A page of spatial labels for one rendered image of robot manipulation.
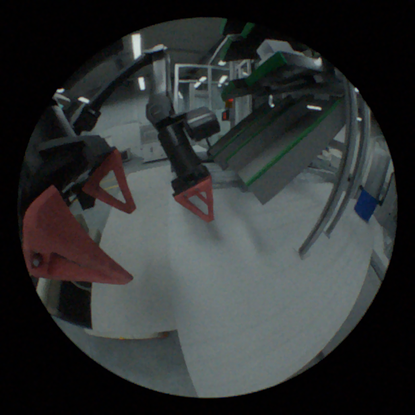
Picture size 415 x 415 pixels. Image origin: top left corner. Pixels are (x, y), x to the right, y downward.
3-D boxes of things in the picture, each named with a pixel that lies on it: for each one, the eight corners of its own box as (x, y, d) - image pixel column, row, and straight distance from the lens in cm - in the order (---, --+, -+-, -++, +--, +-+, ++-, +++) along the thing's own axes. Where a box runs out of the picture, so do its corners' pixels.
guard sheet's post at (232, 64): (230, 151, 84) (229, 35, 122) (228, 150, 87) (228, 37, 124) (234, 151, 86) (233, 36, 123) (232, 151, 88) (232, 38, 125)
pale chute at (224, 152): (224, 171, 29) (211, 158, 28) (216, 160, 41) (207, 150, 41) (299, 108, 39) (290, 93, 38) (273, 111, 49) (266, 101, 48)
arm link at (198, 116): (160, 125, 37) (147, 108, 30) (197, 108, 38) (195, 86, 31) (176, 160, 31) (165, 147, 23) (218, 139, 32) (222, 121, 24)
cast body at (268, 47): (277, 68, 22) (254, 34, 25) (265, 77, 25) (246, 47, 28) (314, 71, 28) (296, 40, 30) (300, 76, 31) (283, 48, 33)
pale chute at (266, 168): (263, 206, 17) (245, 184, 14) (236, 174, 28) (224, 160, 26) (352, 116, 33) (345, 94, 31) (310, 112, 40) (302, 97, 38)
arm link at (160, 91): (157, 65, 67) (151, 47, 63) (170, 61, 67) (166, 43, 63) (159, 139, 35) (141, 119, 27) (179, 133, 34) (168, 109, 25)
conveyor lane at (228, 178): (201, 190, 48) (200, 166, 44) (190, 168, 79) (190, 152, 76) (330, 182, 139) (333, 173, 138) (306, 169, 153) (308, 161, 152)
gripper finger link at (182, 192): (224, 205, 27) (205, 166, 26) (228, 219, 20) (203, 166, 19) (197, 217, 28) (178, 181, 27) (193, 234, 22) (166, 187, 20)
